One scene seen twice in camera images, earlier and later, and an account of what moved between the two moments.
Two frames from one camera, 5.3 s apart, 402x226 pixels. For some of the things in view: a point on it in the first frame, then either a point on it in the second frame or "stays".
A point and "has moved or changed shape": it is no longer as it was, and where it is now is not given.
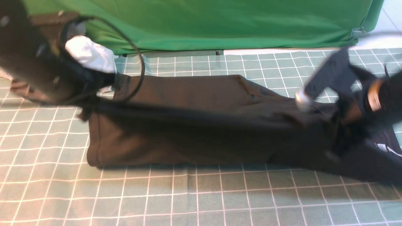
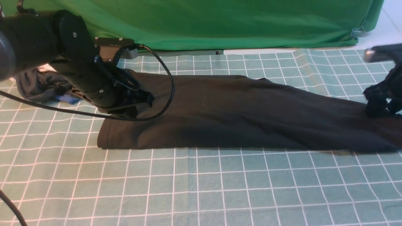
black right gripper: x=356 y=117 → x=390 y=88
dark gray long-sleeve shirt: x=193 y=121 has moved or changed shape
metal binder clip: x=356 y=33 stays
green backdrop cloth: x=122 y=27 stays
